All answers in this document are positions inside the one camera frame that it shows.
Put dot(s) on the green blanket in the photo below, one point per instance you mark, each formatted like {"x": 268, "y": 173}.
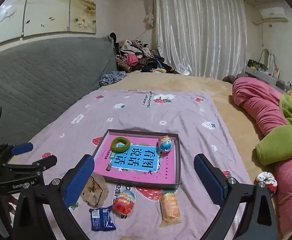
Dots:
{"x": 277, "y": 145}

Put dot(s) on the cluttered side desk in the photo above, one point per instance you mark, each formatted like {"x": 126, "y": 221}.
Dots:
{"x": 265, "y": 69}

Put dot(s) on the grey quilted headboard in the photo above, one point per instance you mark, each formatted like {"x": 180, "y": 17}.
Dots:
{"x": 42, "y": 79}

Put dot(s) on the red toy egg packet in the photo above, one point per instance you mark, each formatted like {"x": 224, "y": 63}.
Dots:
{"x": 124, "y": 203}

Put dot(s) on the red white scrunchie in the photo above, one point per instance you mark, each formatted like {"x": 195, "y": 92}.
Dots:
{"x": 269, "y": 179}

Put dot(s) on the pink strawberry print blanket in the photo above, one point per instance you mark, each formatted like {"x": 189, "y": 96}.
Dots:
{"x": 193, "y": 117}

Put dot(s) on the blue patterned cloth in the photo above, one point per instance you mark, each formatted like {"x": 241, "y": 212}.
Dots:
{"x": 111, "y": 78}

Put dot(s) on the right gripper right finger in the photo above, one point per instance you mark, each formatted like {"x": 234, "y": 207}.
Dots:
{"x": 258, "y": 220}

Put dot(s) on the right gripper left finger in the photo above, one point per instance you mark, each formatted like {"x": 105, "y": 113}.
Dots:
{"x": 31, "y": 221}

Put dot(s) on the shallow brown box tray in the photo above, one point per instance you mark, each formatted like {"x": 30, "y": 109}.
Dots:
{"x": 141, "y": 179}

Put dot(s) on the white curtain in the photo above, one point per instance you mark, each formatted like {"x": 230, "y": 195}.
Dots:
{"x": 203, "y": 38}

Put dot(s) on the wall painting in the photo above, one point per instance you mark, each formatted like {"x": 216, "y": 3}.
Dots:
{"x": 21, "y": 18}

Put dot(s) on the pile of clothes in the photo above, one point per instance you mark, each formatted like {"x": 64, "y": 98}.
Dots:
{"x": 136, "y": 56}

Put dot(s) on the pink and blue book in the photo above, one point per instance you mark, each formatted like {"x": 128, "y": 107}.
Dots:
{"x": 136, "y": 159}

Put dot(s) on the beige sheer scrunchie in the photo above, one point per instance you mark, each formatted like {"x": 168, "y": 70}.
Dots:
{"x": 95, "y": 191}

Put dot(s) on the blue toy egg packet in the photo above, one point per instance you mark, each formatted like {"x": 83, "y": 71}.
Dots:
{"x": 165, "y": 144}

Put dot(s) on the blue snack packet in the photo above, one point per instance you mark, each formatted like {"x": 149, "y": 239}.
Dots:
{"x": 101, "y": 219}

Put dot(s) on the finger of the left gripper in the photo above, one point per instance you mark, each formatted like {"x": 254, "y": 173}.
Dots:
{"x": 22, "y": 148}
{"x": 45, "y": 163}

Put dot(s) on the pink quilt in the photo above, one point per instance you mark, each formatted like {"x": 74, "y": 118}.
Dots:
{"x": 261, "y": 102}

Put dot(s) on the right wrapped bread snack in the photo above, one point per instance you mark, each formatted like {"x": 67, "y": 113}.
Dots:
{"x": 169, "y": 209}

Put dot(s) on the green hair scrunchie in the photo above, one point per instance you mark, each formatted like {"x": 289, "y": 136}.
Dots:
{"x": 120, "y": 145}

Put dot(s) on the white air conditioner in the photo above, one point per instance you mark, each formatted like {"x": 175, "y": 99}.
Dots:
{"x": 272, "y": 15}

